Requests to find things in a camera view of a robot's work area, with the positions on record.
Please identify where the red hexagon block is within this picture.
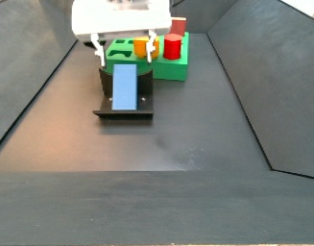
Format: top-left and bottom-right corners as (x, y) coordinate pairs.
(163, 34), (181, 60)

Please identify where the salmon red oblong block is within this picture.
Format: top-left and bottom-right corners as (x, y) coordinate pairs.
(169, 17), (185, 37)

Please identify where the green shape sorter board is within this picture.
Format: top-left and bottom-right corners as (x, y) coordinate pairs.
(104, 33), (189, 81)

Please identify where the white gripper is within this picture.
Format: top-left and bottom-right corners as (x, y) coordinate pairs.
(72, 0), (172, 67)

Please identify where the black curved fixture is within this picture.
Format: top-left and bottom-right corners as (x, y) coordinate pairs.
(93, 69), (153, 120)

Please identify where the blue rectangular block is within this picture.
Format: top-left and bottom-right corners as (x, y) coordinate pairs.
(110, 64), (137, 111)

